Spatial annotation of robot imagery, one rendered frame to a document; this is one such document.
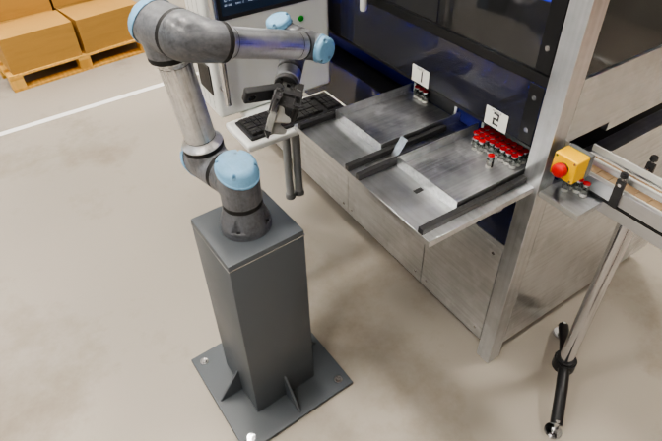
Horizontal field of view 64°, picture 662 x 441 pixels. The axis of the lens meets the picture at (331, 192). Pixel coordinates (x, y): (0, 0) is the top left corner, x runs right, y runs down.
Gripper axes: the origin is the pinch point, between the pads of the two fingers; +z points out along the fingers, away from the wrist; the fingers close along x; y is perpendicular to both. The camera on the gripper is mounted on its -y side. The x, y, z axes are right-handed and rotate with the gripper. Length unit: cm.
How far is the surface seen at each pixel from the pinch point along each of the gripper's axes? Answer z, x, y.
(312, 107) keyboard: -48, 34, 17
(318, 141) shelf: -19.8, 20.2, 18.4
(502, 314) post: 12, 43, 100
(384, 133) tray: -26.2, 13.7, 38.8
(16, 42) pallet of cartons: -183, 201, -174
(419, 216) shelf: 12.8, 0.4, 45.8
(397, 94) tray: -51, 17, 44
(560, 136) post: -8, -25, 75
